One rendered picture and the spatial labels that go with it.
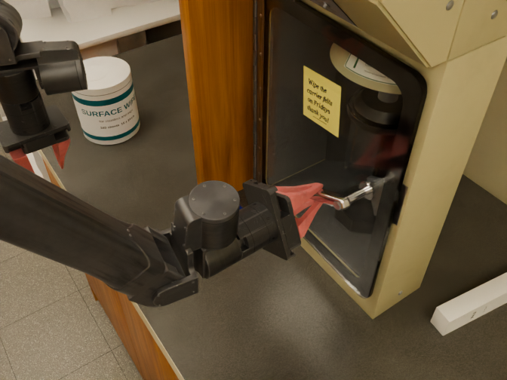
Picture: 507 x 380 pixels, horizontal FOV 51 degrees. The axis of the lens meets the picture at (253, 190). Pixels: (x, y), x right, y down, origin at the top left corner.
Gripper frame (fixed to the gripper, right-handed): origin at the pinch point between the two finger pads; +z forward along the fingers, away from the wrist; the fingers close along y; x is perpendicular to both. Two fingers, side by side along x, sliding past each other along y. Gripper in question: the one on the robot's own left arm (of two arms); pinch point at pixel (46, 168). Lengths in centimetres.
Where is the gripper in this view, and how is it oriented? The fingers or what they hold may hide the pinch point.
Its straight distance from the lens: 94.3
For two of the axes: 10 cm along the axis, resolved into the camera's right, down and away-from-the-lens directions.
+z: 0.0, 7.1, 7.0
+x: -5.7, -5.8, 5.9
